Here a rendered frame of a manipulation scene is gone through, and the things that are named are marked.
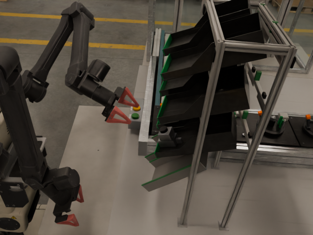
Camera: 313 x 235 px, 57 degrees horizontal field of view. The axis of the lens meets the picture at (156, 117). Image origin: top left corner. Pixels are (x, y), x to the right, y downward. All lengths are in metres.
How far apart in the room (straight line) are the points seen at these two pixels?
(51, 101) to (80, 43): 2.25
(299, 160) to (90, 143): 1.06
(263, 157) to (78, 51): 1.00
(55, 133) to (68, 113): 0.31
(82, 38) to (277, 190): 1.10
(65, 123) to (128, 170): 1.71
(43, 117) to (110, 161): 1.80
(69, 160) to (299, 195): 1.10
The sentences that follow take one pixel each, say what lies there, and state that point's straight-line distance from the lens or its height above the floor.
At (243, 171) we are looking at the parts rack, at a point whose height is 1.21.
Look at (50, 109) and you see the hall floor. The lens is 3.27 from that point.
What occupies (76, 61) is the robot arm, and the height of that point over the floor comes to 1.42.
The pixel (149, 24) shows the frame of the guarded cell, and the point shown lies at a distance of 2.16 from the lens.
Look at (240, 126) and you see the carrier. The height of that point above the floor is 0.97.
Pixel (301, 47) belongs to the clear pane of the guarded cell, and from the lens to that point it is 2.68.
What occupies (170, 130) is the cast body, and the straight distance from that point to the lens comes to 1.03.
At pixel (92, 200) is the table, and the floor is 0.86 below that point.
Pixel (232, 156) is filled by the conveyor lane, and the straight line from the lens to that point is 1.51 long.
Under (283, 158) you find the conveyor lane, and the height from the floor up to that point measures 0.92.
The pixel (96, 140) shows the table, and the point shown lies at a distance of 1.58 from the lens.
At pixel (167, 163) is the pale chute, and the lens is 1.23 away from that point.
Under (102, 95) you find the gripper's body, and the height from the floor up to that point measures 1.38.
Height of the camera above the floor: 1.95
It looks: 39 degrees down
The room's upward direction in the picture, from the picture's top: 4 degrees clockwise
